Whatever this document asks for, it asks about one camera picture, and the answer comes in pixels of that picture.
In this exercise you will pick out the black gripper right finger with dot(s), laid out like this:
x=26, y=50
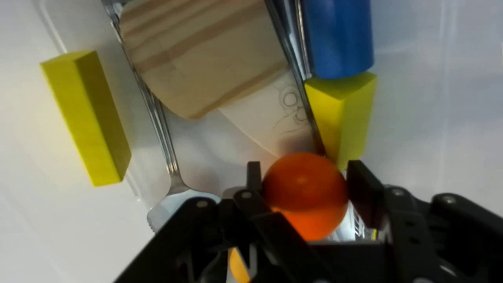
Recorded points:
x=435, y=241

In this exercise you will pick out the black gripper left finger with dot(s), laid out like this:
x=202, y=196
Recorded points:
x=221, y=237

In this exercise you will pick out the orange ball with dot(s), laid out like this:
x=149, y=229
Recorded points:
x=308, y=194

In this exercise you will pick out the blue cylindrical block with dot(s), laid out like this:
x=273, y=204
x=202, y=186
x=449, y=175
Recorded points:
x=339, y=37

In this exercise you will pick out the clear plastic tote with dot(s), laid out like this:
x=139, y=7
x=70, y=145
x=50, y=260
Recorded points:
x=435, y=131

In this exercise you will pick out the yellow triangular block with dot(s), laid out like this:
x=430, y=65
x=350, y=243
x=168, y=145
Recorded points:
x=344, y=116

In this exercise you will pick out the yellow rectangular block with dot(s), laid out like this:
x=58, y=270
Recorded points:
x=89, y=120

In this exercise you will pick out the large natural wood block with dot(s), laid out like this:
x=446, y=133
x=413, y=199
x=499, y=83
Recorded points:
x=205, y=53

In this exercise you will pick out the white printed tube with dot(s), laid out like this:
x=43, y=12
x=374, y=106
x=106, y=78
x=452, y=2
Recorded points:
x=353, y=226

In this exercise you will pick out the metal spoon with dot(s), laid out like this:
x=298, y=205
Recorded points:
x=163, y=142

